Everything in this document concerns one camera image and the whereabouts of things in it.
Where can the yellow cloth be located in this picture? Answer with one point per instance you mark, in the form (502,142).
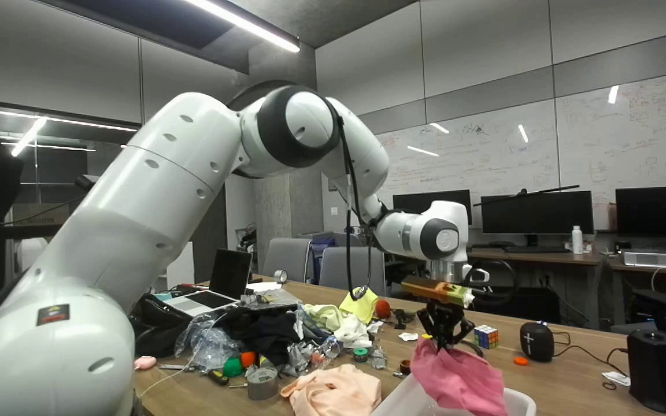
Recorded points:
(362,306)

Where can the white plastic storage container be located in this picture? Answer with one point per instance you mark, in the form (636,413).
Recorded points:
(518,402)

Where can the small pink object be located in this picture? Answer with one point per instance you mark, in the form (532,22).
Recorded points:
(144,363)

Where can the black cylindrical speaker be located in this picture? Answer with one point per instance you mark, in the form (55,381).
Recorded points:
(661,371)

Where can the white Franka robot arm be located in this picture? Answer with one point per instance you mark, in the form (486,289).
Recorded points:
(156,200)

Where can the green tape roll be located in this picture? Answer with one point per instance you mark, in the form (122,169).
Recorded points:
(362,354)

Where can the small orange ball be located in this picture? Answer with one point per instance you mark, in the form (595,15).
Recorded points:
(249,359)

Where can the black computer monitor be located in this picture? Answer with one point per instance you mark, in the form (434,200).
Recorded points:
(538,214)
(426,200)
(661,211)

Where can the white paper scrap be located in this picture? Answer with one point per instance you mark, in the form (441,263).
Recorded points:
(407,335)

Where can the small white adapter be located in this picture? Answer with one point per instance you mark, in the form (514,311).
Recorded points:
(617,379)

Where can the white plastic bottle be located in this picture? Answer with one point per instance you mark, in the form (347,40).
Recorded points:
(576,240)

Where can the small black orange wheel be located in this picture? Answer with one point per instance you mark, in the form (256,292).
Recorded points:
(405,366)

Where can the small green ball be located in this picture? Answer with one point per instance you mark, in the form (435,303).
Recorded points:
(232,367)

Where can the silver laptop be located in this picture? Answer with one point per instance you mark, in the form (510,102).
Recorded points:
(221,285)

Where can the pink t-shirt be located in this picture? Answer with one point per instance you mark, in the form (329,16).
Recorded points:
(462,381)

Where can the black cloth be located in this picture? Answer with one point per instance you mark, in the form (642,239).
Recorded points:
(264,332)

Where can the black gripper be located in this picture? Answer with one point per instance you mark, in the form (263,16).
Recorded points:
(443,313)

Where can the white cloth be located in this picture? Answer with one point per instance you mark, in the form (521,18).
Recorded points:
(347,332)

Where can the Rubik's cube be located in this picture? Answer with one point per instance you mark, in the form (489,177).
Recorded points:
(486,335)

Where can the wooden office desk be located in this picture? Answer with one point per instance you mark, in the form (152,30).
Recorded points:
(649,270)
(543,259)

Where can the green black stapler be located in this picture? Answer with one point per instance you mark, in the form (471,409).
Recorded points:
(404,318)

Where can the small orange cap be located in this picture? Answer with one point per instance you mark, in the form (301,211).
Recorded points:
(521,362)

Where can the grey office chair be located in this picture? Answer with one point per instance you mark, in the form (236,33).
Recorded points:
(287,259)
(333,269)

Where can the black office chair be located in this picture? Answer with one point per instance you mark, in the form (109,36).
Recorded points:
(526,303)

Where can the peach t-shirt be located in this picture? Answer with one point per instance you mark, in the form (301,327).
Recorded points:
(333,393)

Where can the small silver ball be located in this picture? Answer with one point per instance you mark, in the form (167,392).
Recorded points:
(280,276)

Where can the white projector box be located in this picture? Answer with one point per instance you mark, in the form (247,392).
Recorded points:
(650,259)

